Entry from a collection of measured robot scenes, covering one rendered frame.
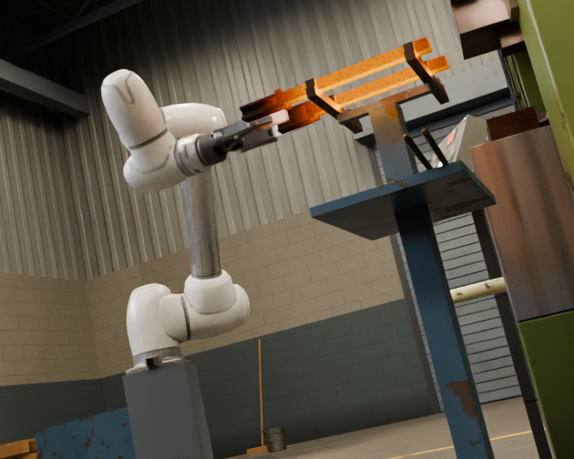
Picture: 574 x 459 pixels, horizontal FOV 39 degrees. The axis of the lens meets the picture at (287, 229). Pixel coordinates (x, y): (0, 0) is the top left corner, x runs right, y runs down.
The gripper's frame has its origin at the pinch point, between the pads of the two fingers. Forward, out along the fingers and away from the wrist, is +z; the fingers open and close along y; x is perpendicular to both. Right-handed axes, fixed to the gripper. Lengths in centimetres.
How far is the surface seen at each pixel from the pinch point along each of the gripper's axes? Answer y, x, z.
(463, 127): -101, 16, 25
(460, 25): -52, 29, 38
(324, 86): 13.1, -1.0, 15.4
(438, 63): 1.3, -0.1, 36.9
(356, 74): 13.3, -1.0, 22.5
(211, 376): -857, 12, -500
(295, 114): 0.5, 0.6, 3.6
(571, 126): -14, -18, 58
